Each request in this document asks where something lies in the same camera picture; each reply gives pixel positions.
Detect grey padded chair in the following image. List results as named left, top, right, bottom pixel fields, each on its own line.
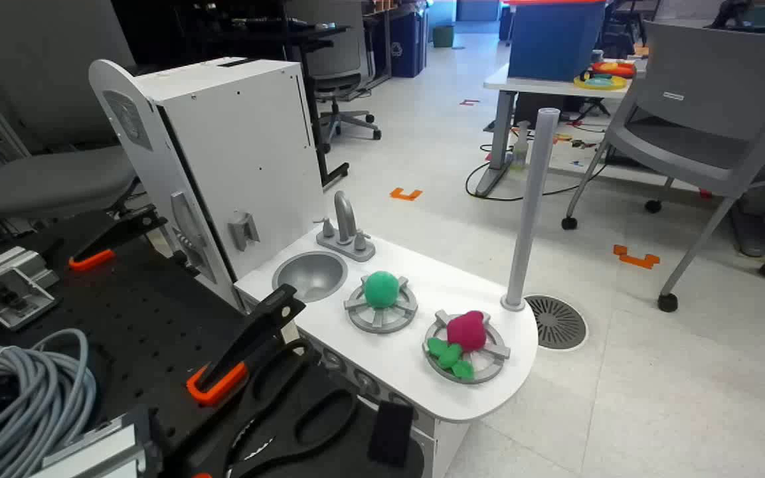
left=0, top=0, right=140, bottom=225

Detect silver toy sink bowl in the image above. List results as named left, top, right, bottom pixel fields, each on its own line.
left=269, top=250, right=350, bottom=305

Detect black looped handle tool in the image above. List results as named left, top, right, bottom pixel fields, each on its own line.
left=220, top=338, right=363, bottom=478

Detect round metal floor drain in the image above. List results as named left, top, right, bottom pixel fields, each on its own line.
left=524, top=291, right=589, bottom=352

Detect blue recycling bin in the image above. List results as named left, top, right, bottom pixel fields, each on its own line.
left=387, top=6, right=430, bottom=80

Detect dark office swivel chair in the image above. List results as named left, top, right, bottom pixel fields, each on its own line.
left=281, top=0, right=386, bottom=148

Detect white labelled box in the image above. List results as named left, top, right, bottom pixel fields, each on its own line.
left=30, top=412, right=164, bottom=478

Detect colourful toys pile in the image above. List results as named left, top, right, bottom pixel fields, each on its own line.
left=572, top=55, right=639, bottom=96

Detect blue storage bin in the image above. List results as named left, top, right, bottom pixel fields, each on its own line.
left=505, top=0, right=610, bottom=86

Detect silver toy stove burner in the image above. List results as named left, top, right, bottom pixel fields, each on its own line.
left=419, top=309, right=513, bottom=388
left=342, top=277, right=422, bottom=338

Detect grey coiled cable bundle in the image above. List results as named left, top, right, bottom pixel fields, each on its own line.
left=0, top=327, right=99, bottom=478

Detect purple plushy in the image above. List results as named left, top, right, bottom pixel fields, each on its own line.
left=443, top=309, right=488, bottom=352

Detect green ball plushy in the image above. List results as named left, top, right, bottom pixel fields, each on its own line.
left=359, top=267, right=403, bottom=310

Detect white table grey legs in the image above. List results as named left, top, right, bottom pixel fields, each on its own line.
left=472, top=64, right=654, bottom=200

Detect silver toy faucet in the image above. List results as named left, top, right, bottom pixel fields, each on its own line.
left=313, top=189, right=376, bottom=263

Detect white toy kitchen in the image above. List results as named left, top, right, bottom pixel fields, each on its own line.
left=88, top=55, right=541, bottom=478

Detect black clamp orange handle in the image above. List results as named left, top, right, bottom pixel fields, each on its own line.
left=183, top=281, right=307, bottom=410
left=67, top=205, right=168, bottom=277

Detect silver bracket plate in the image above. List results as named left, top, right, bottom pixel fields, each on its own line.
left=0, top=263, right=59, bottom=333

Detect grey plastic chair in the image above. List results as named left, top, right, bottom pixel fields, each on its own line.
left=561, top=22, right=765, bottom=314

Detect grey toy kitchen pole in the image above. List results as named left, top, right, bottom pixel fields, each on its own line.
left=500, top=105, right=561, bottom=314

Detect black floor cable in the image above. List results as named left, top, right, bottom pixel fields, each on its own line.
left=463, top=129, right=606, bottom=205

